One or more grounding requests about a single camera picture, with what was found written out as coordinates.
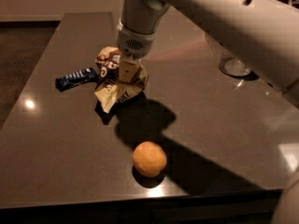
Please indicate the blue rxbar blueberry bar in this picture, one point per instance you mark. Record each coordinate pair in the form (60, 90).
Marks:
(74, 79)

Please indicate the orange fruit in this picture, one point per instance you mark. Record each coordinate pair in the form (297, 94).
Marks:
(149, 159)

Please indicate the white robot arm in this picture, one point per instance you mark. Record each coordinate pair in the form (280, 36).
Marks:
(263, 34)

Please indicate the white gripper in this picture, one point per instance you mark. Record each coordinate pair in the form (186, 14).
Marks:
(135, 44)

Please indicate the brown chip bag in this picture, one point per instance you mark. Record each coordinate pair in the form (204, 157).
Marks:
(109, 90)

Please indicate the clear glass cup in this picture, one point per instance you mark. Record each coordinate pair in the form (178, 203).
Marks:
(227, 62)

